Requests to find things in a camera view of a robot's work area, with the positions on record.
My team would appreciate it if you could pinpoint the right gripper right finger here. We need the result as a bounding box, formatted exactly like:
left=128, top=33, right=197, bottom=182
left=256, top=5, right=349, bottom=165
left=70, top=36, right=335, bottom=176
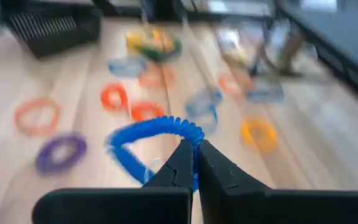
left=197, top=139, right=358, bottom=224

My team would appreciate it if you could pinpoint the yellow coil wristband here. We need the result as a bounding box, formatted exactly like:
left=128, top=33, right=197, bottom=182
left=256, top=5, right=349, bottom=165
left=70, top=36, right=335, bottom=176
left=240, top=116, right=278, bottom=153

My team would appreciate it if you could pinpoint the orange coil wristband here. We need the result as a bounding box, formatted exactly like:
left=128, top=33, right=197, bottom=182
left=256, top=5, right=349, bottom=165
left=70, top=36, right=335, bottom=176
left=99, top=82, right=129, bottom=112
left=130, top=100, right=165, bottom=122

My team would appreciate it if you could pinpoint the purple coil wristband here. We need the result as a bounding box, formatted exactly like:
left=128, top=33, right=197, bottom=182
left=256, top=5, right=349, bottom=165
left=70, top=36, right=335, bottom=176
left=35, top=132, right=88, bottom=175

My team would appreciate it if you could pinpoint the yellow green crayon box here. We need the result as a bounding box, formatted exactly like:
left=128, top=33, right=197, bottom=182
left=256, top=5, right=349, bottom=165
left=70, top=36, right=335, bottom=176
left=124, top=27, right=183, bottom=63

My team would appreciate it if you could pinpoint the black plastic basket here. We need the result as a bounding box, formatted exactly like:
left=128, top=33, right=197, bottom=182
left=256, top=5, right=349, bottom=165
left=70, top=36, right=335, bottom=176
left=2, top=5, right=103, bottom=59

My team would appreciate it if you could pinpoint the blue coil wristband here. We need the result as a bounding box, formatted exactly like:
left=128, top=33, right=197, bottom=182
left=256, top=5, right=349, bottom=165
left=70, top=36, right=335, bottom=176
left=104, top=115, right=206, bottom=192

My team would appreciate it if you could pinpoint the blue silicone bracelet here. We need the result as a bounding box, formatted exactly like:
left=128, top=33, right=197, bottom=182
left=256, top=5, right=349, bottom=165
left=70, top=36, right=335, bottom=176
left=107, top=55, right=148, bottom=78
left=245, top=81, right=285, bottom=104
left=184, top=88, right=224, bottom=118
left=193, top=107, right=219, bottom=135

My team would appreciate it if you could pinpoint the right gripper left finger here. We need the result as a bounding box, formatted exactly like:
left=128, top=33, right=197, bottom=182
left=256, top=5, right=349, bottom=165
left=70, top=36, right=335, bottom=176
left=31, top=139, right=196, bottom=224

